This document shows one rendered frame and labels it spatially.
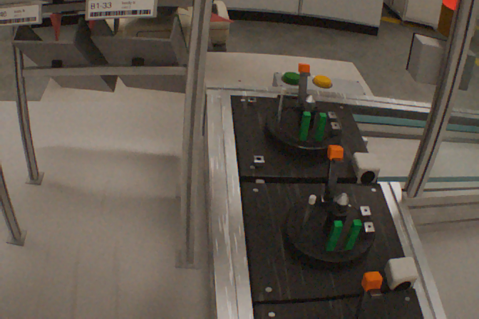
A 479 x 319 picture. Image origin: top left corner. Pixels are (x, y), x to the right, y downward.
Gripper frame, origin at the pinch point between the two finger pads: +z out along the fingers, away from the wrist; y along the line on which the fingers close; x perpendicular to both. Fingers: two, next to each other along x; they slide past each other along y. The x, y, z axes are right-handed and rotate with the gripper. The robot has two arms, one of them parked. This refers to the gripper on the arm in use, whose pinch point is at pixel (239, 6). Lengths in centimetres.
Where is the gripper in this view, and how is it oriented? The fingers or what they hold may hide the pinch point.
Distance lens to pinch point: 130.0
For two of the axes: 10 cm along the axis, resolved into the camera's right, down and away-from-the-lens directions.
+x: -2.8, -4.1, 8.7
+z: 8.5, 3.1, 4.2
